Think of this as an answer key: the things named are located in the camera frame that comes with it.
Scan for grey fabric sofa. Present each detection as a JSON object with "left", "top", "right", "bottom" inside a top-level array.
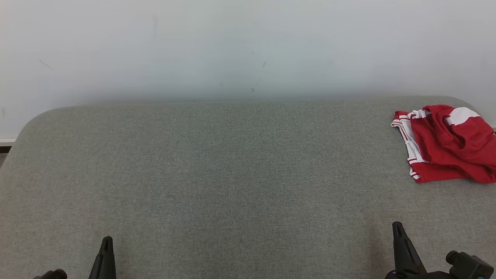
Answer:
[{"left": 0, "top": 96, "right": 496, "bottom": 279}]

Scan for red Bulls basketball jersey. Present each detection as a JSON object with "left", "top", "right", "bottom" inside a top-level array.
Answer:
[{"left": 391, "top": 110, "right": 467, "bottom": 184}]

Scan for red shorts with white trim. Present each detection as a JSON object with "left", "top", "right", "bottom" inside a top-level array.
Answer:
[{"left": 411, "top": 105, "right": 496, "bottom": 183}]

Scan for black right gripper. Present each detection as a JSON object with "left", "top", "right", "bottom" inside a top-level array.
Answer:
[{"left": 385, "top": 222, "right": 454, "bottom": 279}]

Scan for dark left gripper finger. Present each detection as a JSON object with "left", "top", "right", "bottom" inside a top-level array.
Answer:
[{"left": 88, "top": 236, "right": 117, "bottom": 279}]

